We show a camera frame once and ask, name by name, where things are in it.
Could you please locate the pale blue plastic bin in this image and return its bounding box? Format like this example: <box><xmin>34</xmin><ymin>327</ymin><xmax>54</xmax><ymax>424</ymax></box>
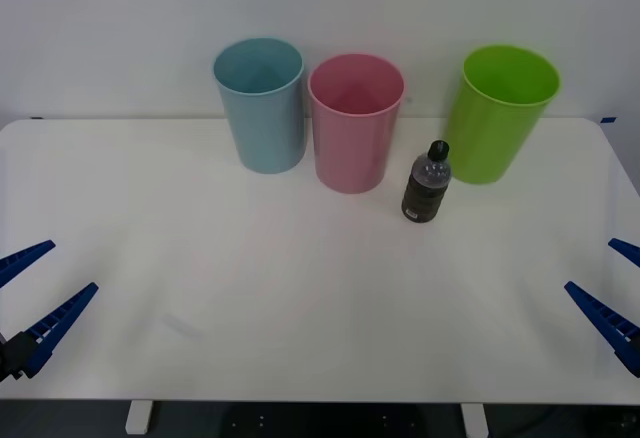
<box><xmin>213</xmin><ymin>36</ymin><xmax>307</xmax><ymax>175</ymax></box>

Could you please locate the dark plastic bottle black cap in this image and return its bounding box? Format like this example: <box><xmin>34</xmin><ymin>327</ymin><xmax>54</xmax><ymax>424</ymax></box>
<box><xmin>400</xmin><ymin>140</ymin><xmax>452</xmax><ymax>224</ymax></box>

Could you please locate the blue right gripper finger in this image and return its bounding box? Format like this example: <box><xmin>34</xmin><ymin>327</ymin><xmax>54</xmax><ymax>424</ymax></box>
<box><xmin>564</xmin><ymin>281</ymin><xmax>640</xmax><ymax>378</ymax></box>
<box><xmin>607</xmin><ymin>237</ymin><xmax>640</xmax><ymax>267</ymax></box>

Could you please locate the white table leg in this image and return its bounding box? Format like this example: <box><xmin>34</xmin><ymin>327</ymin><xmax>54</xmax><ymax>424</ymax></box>
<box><xmin>460</xmin><ymin>402</ymin><xmax>490</xmax><ymax>438</ymax></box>
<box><xmin>124</xmin><ymin>400</ymin><xmax>154</xmax><ymax>435</ymax></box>

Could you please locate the green plastic bin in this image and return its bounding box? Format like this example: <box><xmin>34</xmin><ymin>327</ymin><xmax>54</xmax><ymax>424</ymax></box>
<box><xmin>442</xmin><ymin>44</ymin><xmax>561</xmax><ymax>187</ymax></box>

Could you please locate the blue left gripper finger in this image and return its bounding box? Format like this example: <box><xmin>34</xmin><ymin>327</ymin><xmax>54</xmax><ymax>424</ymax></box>
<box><xmin>0</xmin><ymin>282</ymin><xmax>100</xmax><ymax>383</ymax></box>
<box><xmin>0</xmin><ymin>240</ymin><xmax>56</xmax><ymax>289</ymax></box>

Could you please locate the pink plastic bin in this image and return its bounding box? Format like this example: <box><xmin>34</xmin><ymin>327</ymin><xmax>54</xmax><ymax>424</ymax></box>
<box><xmin>307</xmin><ymin>52</ymin><xmax>405</xmax><ymax>195</ymax></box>

